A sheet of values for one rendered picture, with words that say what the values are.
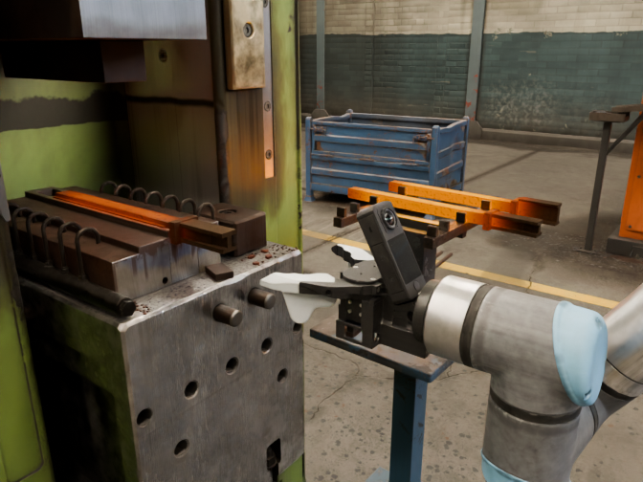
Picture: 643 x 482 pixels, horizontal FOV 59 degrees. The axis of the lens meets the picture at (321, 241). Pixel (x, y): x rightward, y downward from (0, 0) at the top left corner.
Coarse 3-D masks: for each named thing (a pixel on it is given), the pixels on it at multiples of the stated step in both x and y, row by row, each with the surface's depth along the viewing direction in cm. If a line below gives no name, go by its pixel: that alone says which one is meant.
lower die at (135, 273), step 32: (32, 192) 108; (96, 192) 111; (32, 224) 95; (96, 224) 92; (128, 224) 90; (96, 256) 80; (128, 256) 80; (160, 256) 85; (192, 256) 90; (128, 288) 81; (160, 288) 86
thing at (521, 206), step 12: (408, 192) 136; (420, 192) 134; (432, 192) 132; (444, 192) 130; (456, 192) 128; (468, 192) 128; (468, 204) 126; (480, 204) 125; (492, 204) 123; (504, 204) 121; (516, 204) 118; (528, 204) 118; (540, 204) 116; (552, 204) 115; (528, 216) 119; (540, 216) 117; (552, 216) 116
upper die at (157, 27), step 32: (0, 0) 78; (32, 0) 73; (64, 0) 69; (96, 0) 69; (128, 0) 73; (160, 0) 76; (192, 0) 80; (0, 32) 80; (32, 32) 75; (64, 32) 71; (96, 32) 70; (128, 32) 73; (160, 32) 77; (192, 32) 81
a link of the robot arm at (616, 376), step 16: (640, 288) 61; (624, 304) 62; (640, 304) 60; (608, 320) 63; (624, 320) 61; (640, 320) 59; (608, 336) 62; (624, 336) 61; (640, 336) 59; (608, 352) 62; (624, 352) 61; (640, 352) 60; (608, 368) 62; (624, 368) 61; (640, 368) 60; (608, 384) 63; (624, 384) 62; (640, 384) 62; (608, 400) 64; (624, 400) 64; (608, 416) 66
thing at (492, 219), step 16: (352, 192) 132; (368, 192) 129; (384, 192) 128; (416, 208) 121; (432, 208) 119; (448, 208) 116; (464, 208) 115; (496, 208) 113; (480, 224) 112; (496, 224) 111; (512, 224) 109; (528, 224) 106
